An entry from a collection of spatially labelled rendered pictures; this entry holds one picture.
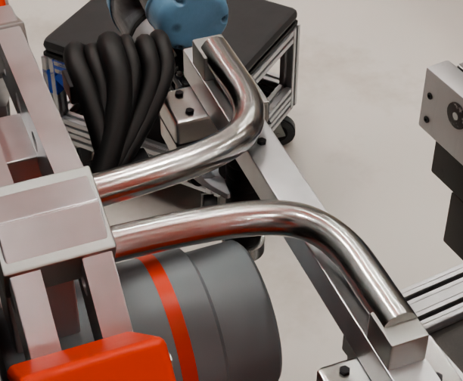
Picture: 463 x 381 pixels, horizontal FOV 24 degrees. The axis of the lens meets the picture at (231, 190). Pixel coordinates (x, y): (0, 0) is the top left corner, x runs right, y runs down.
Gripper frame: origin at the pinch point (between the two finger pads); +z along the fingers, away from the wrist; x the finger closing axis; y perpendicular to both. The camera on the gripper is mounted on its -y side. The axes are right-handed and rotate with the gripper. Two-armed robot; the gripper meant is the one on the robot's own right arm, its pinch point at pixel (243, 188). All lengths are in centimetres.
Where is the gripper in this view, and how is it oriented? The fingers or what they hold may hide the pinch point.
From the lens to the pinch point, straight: 107.4
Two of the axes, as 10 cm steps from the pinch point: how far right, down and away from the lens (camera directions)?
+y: 0.0, -7.5, -6.6
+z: 3.6, 6.2, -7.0
